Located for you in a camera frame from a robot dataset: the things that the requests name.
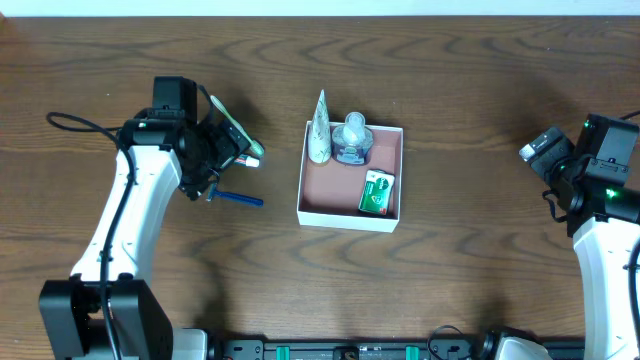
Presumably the white floral cone tube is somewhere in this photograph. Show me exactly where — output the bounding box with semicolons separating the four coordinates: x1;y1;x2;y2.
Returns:
307;91;331;164

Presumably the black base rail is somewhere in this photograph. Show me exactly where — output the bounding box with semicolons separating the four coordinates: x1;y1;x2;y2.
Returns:
204;335;586;360

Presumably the teal toothpaste tube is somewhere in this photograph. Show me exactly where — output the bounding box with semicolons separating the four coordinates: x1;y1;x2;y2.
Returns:
234;154;260;168

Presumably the white box with pink interior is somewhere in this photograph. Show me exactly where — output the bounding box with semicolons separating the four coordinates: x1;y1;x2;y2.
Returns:
296;125;404;233

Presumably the green white toothbrush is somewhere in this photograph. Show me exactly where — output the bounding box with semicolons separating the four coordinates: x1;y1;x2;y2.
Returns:
209;95;265;158

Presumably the blue disposable razor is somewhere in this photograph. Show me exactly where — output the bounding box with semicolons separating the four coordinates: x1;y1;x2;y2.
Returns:
207;182;264;207

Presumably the green white soap box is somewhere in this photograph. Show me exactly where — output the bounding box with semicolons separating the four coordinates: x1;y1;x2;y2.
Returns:
358;170;395;215

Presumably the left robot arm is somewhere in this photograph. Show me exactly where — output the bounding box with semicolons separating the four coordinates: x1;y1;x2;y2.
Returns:
39;112;264;359

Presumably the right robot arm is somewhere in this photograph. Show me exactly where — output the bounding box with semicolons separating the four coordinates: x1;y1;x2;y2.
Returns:
519;117;639;359

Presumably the blue hand soap bottle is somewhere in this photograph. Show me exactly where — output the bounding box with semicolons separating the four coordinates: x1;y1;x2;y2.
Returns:
332;112;374;166

